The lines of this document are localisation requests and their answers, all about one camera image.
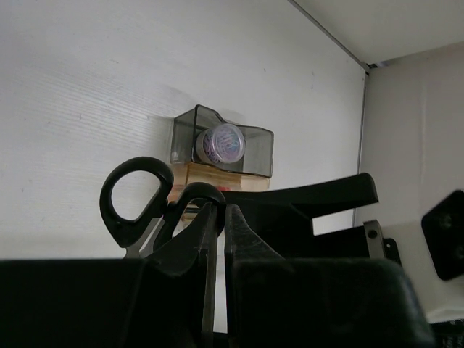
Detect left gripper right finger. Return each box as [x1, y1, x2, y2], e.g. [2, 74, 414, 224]
[225, 205, 435, 347]

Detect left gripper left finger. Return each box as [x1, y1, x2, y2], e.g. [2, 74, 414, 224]
[1, 204, 214, 347]

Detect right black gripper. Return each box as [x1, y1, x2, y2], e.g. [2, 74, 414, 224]
[224, 173, 400, 261]

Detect black handled scissors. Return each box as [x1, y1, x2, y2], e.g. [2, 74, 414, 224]
[99, 156, 228, 260]

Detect small clear clip jar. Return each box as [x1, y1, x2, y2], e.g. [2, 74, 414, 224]
[195, 123, 246, 165]

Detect grey smoked plastic tray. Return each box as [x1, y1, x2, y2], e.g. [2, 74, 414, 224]
[170, 104, 274, 178]

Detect aluminium rail right side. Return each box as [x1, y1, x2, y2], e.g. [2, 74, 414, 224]
[352, 69, 370, 227]

